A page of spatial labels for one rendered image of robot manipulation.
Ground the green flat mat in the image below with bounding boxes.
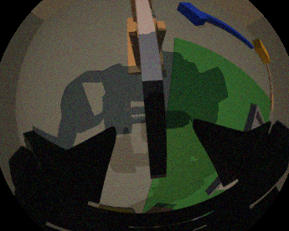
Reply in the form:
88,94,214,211
142,38,271,213

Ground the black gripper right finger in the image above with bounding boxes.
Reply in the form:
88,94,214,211
194,119,271,187

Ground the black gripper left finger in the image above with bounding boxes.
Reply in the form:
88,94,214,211
31,126,117,203

